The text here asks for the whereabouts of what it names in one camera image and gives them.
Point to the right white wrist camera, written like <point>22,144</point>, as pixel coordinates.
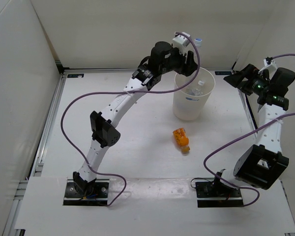
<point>269,65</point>

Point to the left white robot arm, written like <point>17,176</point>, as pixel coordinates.
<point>164,57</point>

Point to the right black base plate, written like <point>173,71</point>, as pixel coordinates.
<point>213,194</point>

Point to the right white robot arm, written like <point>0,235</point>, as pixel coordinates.
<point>263,163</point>

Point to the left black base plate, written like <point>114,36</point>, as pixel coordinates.
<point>96,195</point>

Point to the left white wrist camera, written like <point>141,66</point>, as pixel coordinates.
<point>181,42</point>

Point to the cream plastic bin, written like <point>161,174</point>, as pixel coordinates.
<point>185,106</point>

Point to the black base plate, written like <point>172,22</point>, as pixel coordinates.
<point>213,194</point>
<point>96,195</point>

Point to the left blue corner sticker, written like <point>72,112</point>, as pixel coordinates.
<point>75,75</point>

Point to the orange juice bottle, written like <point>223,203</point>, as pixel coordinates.
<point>182,140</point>

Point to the blue corner sticker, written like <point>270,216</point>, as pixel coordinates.
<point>75,75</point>
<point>223,73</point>

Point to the aluminium table frame rail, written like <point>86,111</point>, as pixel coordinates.
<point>35,157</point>

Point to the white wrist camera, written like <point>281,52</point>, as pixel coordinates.
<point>181,42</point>
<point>269,65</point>

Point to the blue label plastic bottle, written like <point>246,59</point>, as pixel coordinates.
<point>195,91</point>

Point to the right blue corner sticker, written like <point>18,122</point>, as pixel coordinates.
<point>223,73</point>

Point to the clear plastic bottle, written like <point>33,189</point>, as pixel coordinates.
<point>198,43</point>

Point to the white label lemon bottle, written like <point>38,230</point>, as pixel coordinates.
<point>200,85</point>

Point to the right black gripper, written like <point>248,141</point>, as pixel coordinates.
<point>235,79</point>

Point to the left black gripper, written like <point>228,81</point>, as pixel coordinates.
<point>184,69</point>

